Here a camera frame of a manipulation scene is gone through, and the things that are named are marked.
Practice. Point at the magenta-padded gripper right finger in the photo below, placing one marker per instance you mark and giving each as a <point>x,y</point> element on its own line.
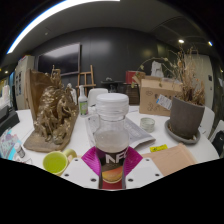
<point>135,158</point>

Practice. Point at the clear juice bottle white cap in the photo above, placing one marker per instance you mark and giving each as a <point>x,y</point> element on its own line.
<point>111,143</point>

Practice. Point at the beige shelf cabinet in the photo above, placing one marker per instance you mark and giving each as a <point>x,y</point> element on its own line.
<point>21,78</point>

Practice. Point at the red box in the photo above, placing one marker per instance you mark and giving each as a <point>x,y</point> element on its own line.
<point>131,76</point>

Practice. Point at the white plastic bag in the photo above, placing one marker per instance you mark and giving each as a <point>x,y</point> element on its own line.
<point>157,69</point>

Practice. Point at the black backpack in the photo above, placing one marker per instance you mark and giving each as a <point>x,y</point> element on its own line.
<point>218,142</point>

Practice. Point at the small paint jar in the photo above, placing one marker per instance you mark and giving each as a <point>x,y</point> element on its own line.
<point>20,150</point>

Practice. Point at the ceiling spot lights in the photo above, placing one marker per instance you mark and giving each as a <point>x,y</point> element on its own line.
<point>181,41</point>

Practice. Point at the black flat box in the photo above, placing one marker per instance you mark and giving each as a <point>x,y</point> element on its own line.
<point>3,111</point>
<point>9,123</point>

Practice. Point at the white spray bottle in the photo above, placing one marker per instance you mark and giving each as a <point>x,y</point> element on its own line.
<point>83,103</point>

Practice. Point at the small glass jar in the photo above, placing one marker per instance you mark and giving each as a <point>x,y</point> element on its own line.
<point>147,125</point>

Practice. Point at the small yellow tag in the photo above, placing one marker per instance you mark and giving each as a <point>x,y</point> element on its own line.
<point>158,148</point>

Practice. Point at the newspaper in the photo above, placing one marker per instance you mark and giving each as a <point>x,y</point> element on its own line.
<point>136,133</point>

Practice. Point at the yellow-green mug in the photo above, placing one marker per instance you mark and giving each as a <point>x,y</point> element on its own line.
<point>55,163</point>

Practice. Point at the grey plant saucer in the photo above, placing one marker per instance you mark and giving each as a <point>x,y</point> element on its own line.
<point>173,135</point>

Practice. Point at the dried plant in grey pot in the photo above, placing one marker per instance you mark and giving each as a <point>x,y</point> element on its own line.
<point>185,120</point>

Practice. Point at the black wall screen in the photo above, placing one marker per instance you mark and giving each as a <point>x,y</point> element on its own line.
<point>60,58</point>

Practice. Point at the wooden easel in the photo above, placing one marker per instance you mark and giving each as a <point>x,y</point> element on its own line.
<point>90,78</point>

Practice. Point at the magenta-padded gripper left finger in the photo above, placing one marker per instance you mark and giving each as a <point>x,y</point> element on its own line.
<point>89,158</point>

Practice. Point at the brown cardboard box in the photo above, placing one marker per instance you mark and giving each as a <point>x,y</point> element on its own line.
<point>150,96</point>

